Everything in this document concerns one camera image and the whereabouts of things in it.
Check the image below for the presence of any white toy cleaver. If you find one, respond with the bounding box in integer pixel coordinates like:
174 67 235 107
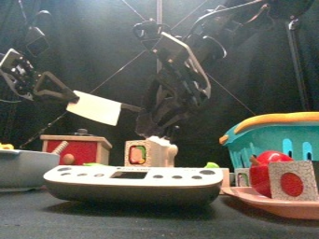
65 90 144 127

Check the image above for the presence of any white toy sushi piece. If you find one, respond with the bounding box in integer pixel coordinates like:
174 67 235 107
144 135 178 168

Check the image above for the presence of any white sushi piece, colourful centre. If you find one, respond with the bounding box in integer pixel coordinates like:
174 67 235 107
122 139 149 168

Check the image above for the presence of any wooden toy stove, black burner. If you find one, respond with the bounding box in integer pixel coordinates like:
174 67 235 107
38 128 113 166

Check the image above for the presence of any white toy induction stove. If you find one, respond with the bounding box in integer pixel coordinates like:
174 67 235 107
42 164 224 206

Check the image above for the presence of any small white sushi piece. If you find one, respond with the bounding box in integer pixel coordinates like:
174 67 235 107
233 167 252 188

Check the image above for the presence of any white sushi piece, red centre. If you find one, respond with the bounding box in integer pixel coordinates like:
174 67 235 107
267 160 319 202

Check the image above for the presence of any wooden threaded toy screw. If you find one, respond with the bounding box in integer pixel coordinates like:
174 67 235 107
49 140 69 156

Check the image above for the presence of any teal basket with orange rim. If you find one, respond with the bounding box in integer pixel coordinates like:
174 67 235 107
217 111 319 171

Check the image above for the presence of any gray toy bowl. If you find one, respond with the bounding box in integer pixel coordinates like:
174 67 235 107
0 148 61 190

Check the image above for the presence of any red apple toy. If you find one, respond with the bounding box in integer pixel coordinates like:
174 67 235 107
248 150 295 199

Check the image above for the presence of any pink toy plate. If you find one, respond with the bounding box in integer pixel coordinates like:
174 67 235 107
221 186 319 221

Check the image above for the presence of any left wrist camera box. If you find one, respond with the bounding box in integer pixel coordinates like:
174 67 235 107
24 26 52 58

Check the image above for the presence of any metal frame pole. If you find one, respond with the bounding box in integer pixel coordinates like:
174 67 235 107
285 17 312 112

